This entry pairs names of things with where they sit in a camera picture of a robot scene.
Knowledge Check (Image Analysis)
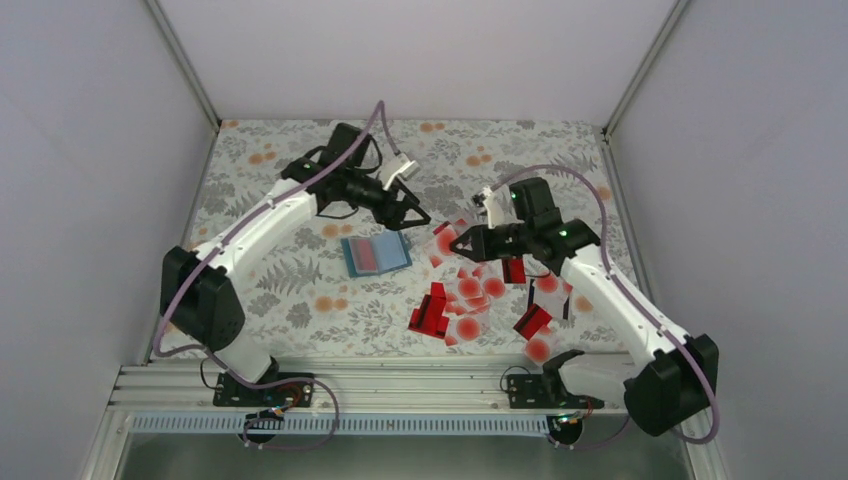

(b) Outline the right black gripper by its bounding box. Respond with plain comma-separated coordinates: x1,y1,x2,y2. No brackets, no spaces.
450,221,533,262

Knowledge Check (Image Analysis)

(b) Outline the teal leather card holder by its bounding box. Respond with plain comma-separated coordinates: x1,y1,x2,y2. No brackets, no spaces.
340,230,412,278

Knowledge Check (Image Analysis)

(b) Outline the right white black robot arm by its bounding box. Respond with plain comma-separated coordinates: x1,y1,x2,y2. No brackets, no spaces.
450,178,719,443

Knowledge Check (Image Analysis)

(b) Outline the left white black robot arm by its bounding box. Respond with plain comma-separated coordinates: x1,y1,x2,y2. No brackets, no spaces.
160,123,431,405

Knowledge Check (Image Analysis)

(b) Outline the dark red striped card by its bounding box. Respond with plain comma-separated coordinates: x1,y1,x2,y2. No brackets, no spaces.
501,257,527,285

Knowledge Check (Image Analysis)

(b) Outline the red card with stripe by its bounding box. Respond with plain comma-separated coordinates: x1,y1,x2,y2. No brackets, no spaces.
408,282,449,339

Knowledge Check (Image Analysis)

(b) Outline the floral patterned table mat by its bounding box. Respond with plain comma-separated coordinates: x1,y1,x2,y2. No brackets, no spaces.
238,120,633,357

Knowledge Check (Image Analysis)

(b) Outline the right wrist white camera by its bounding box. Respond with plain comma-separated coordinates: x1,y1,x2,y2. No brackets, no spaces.
472,186,506,229

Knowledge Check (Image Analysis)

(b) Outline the wrist white camera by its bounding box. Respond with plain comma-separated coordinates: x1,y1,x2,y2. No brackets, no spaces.
472,186,506,229
378,153,420,191

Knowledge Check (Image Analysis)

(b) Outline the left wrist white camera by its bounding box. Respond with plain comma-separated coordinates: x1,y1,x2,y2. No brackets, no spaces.
378,153,420,191

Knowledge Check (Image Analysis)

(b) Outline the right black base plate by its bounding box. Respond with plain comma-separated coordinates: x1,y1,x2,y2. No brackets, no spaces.
505,374,605,410

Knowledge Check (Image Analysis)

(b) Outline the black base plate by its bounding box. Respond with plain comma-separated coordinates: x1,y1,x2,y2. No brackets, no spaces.
212,372,315,409
505,374,605,410

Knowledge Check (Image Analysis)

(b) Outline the blue slotted cable duct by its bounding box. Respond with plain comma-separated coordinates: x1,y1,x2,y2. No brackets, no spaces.
127,412,548,437

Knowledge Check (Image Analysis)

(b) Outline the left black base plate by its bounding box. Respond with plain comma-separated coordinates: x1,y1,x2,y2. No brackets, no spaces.
212,372,315,409

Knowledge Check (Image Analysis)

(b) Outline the aluminium rail frame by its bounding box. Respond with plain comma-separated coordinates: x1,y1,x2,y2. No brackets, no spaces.
107,351,705,415

